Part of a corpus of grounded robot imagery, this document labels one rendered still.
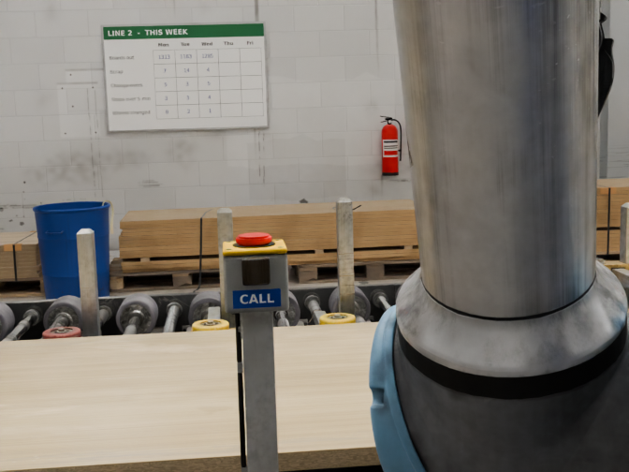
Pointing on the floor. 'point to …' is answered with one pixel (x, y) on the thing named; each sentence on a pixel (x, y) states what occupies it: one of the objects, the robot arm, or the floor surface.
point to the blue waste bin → (56, 220)
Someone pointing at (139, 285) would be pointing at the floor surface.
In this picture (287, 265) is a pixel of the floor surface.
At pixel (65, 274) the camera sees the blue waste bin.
